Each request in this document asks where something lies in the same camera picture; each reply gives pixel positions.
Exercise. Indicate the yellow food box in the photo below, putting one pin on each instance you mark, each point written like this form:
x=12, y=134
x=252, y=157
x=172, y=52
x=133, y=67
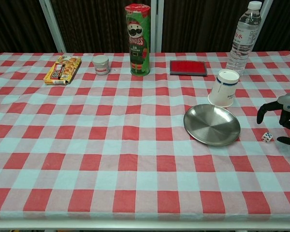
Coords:
x=62, y=70

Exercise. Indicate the green Pringles can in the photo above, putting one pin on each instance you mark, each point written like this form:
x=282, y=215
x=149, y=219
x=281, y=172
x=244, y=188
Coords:
x=138, y=41

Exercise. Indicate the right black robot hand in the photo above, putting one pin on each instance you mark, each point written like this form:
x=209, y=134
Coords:
x=286, y=118

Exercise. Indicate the white metal frame post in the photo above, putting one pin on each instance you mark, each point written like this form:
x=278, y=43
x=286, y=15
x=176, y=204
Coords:
x=157, y=25
x=265, y=9
x=53, y=25

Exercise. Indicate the white paper cup blue stripe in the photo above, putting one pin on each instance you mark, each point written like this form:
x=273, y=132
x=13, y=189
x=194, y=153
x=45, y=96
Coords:
x=222, y=89

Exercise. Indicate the small white jar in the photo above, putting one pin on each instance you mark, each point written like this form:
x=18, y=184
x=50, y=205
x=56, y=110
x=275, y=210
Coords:
x=101, y=65

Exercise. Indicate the clear plastic water bottle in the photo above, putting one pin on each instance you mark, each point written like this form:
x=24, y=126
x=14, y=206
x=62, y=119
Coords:
x=244, y=38

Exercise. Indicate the red checkered tablecloth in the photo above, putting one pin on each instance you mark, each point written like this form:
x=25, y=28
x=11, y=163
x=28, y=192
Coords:
x=111, y=145

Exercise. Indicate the red ink pad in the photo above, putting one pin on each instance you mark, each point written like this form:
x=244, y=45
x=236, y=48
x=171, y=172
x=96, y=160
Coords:
x=188, y=68

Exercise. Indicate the white die blue dots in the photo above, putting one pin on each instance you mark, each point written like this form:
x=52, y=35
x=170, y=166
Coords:
x=266, y=137

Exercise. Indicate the silver metal plate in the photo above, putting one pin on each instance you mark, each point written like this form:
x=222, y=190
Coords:
x=211, y=124

